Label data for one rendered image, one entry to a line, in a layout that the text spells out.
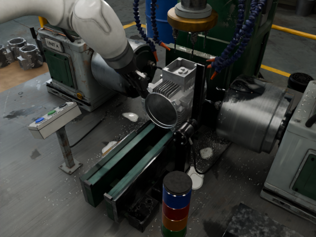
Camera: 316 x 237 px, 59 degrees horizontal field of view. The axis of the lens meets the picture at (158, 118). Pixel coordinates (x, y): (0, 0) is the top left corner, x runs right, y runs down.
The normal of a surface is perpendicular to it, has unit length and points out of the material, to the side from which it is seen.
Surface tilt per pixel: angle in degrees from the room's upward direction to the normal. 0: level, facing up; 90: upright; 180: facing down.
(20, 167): 0
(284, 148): 89
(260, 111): 47
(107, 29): 90
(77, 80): 89
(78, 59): 89
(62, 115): 66
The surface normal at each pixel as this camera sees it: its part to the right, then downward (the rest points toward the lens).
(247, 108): -0.43, -0.08
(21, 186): 0.00, -0.77
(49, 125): 0.76, 0.03
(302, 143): -0.57, 0.51
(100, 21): 0.54, 0.51
